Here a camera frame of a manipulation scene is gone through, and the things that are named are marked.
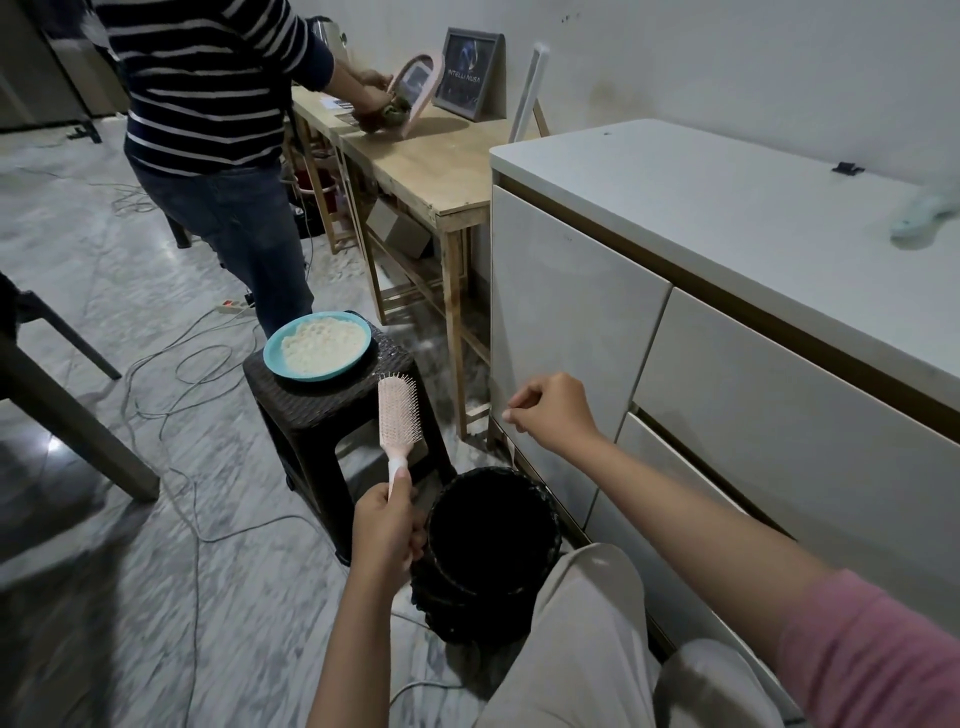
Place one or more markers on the silver kettle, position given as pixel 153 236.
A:
pixel 324 34

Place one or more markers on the dark tall cupboard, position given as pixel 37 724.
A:
pixel 52 60

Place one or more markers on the teal plate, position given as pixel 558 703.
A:
pixel 279 360

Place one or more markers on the black woven waste bin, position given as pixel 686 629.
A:
pixel 487 555

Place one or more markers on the small black clip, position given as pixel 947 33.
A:
pixel 847 169

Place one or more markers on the person's right hand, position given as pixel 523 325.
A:
pixel 559 416

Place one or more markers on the grey framed picture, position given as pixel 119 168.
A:
pixel 471 73

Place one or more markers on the white leaning board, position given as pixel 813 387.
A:
pixel 529 90

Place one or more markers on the white foam on plate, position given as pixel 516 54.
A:
pixel 321 345

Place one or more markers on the white cabinet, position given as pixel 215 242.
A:
pixel 705 315

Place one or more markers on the white power strip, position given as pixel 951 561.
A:
pixel 231 306

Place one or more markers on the cardboard box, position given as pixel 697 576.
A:
pixel 397 229

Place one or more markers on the person's right fingers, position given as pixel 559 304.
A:
pixel 525 409

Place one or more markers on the black plug on floor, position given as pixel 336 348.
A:
pixel 84 133

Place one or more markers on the dark brown plastic stool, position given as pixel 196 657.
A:
pixel 315 412

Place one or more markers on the person's left forearm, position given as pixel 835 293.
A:
pixel 352 660

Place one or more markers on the person's left hand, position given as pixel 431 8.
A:
pixel 382 540

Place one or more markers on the pink hairbrush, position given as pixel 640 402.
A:
pixel 396 416

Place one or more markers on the pink framed mirror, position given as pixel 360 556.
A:
pixel 420 82

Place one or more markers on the red bucket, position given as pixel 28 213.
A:
pixel 319 180

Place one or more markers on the person's left thumb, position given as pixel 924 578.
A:
pixel 403 491

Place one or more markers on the person's right forearm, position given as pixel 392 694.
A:
pixel 720 555

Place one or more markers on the light wooden table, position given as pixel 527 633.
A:
pixel 420 165

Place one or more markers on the pale blue cloth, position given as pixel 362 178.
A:
pixel 926 217

